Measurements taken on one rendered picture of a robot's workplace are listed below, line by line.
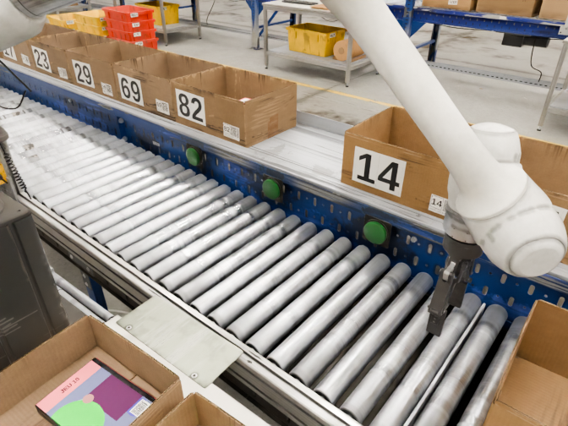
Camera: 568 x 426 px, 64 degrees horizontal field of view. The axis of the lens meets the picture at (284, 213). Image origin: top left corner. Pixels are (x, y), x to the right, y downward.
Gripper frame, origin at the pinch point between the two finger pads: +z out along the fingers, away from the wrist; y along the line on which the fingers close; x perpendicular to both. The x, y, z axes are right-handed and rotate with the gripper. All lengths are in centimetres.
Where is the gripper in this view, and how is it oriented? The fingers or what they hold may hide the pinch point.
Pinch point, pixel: (445, 311)
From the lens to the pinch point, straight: 104.2
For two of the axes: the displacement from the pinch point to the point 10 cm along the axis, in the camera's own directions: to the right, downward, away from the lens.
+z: 0.0, 8.5, 5.3
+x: 7.7, 3.4, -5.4
